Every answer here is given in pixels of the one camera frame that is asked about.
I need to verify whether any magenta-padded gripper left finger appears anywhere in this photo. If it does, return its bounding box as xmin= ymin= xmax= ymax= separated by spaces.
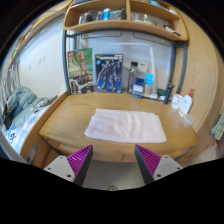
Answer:
xmin=43 ymin=144 xmax=94 ymax=187

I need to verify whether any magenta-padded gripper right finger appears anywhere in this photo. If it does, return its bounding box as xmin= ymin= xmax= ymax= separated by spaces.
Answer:
xmin=134 ymin=144 xmax=184 ymax=185

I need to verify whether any pale pink towel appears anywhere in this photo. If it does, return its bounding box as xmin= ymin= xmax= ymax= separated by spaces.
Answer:
xmin=84 ymin=108 xmax=168 ymax=144

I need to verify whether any white red-capped lotion bottle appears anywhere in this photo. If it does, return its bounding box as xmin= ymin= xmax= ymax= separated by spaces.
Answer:
xmin=178 ymin=88 xmax=195 ymax=117

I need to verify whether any white printed mug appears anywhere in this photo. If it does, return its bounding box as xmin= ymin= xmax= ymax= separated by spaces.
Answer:
xmin=170 ymin=93 xmax=185 ymax=111

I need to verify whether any bed with teal blanket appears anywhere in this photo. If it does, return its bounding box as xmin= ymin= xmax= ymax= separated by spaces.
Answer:
xmin=0 ymin=85 xmax=59 ymax=154

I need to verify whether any round dark green tin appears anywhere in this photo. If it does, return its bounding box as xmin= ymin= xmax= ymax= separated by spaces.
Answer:
xmin=156 ymin=88 xmax=168 ymax=98

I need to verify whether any small dark blue box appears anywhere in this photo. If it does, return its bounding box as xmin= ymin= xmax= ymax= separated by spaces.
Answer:
xmin=132 ymin=77 xmax=146 ymax=99

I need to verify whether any light blue and orange box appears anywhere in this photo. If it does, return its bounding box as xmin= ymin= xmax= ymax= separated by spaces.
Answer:
xmin=143 ymin=73 xmax=154 ymax=97

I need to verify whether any clear grey water bottle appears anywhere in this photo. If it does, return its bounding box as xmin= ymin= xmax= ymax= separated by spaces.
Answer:
xmin=128 ymin=61 xmax=139 ymax=94

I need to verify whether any green tree-figure toy box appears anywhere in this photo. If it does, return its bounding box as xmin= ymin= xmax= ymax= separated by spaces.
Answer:
xmin=67 ymin=47 xmax=95 ymax=95

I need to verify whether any white cardboard box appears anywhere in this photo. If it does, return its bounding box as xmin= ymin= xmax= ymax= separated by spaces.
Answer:
xmin=137 ymin=62 xmax=149 ymax=80

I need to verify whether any white desk lamp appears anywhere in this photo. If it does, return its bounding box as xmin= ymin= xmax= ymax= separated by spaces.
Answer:
xmin=105 ymin=41 xmax=165 ymax=101

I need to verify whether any blue robot model kit box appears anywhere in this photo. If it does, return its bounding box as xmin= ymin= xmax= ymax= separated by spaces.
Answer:
xmin=94 ymin=53 xmax=124 ymax=94

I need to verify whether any dark grey metal frame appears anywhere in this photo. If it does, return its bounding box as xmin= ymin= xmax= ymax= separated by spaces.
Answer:
xmin=61 ymin=29 xmax=188 ymax=98

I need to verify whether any wooden wall shelf unit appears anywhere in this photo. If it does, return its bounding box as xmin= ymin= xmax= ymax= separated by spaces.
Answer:
xmin=62 ymin=0 xmax=190 ymax=42

